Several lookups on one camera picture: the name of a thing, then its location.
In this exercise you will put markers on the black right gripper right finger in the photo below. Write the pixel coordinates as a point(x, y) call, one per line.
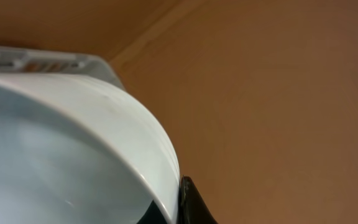
point(192, 208)

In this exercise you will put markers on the light blue plate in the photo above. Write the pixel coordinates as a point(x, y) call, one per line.
point(75, 149)

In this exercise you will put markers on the grey dishwasher rack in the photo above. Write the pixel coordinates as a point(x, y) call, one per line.
point(20, 60)

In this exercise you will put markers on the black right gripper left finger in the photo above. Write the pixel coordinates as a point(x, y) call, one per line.
point(153, 215)

